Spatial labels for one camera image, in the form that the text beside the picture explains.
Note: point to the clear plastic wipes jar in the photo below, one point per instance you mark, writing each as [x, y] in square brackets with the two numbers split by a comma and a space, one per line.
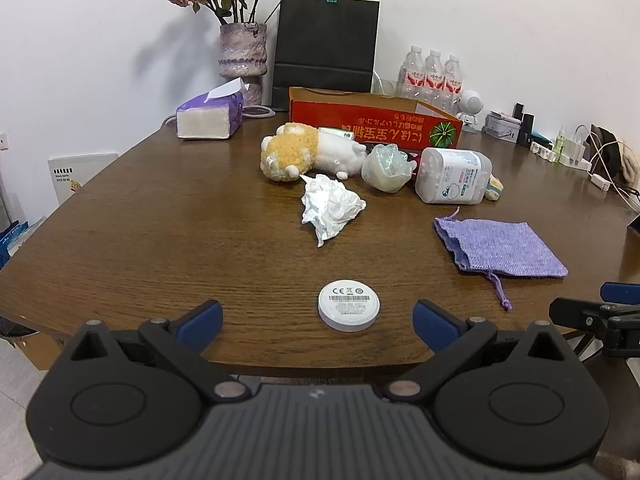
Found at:
[452, 176]

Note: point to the middle water bottle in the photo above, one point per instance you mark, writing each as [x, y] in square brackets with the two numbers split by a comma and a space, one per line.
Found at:
[433, 77]

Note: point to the purple tissue pack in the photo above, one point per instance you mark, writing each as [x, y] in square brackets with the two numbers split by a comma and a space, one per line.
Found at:
[213, 115]

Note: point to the iridescent plastic flower cup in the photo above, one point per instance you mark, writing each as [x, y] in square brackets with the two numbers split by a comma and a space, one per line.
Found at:
[387, 168]

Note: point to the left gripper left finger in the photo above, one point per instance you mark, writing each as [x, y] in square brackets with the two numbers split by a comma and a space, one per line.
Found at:
[177, 347]

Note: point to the white power strip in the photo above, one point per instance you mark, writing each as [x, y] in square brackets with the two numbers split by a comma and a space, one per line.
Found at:
[559, 158]

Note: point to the white tissue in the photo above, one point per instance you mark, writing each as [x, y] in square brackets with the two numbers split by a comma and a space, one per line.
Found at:
[329, 206]

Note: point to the left water bottle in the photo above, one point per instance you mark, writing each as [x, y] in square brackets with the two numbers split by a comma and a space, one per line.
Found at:
[411, 75]

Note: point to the white box on floor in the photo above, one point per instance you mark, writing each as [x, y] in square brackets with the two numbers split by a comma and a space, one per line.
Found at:
[70, 173]

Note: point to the red orange cardboard box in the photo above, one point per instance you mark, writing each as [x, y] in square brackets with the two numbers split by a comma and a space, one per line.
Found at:
[410, 124]

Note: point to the yellow eraser block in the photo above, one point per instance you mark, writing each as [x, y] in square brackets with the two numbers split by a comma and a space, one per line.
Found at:
[494, 189]

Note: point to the white round disc device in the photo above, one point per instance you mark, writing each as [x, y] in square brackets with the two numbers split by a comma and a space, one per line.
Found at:
[348, 306]

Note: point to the water bottle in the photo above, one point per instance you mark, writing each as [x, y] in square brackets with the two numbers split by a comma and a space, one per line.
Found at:
[433, 77]
[452, 83]
[411, 75]

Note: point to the purple ceramic vase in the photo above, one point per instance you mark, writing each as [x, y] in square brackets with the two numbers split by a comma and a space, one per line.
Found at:
[243, 54]

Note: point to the small tin box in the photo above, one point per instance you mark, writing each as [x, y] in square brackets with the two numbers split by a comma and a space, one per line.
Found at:
[502, 127]

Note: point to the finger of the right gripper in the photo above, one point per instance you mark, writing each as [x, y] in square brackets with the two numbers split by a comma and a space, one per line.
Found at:
[620, 293]
[592, 316]

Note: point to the purple woven pouch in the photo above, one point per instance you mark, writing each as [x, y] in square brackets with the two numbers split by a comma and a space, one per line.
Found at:
[495, 249]

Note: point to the black paper bag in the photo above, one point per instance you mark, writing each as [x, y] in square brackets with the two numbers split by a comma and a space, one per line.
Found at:
[326, 46]

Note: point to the yellow white plush toy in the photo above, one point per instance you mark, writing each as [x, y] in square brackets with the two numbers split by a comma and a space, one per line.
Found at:
[295, 149]

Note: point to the right water bottle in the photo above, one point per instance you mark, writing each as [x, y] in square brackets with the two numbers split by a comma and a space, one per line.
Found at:
[452, 83]

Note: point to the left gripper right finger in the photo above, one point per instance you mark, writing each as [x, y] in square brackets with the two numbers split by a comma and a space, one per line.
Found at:
[454, 343]

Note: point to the white robot figurine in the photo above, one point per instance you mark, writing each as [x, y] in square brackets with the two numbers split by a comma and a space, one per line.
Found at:
[470, 105]

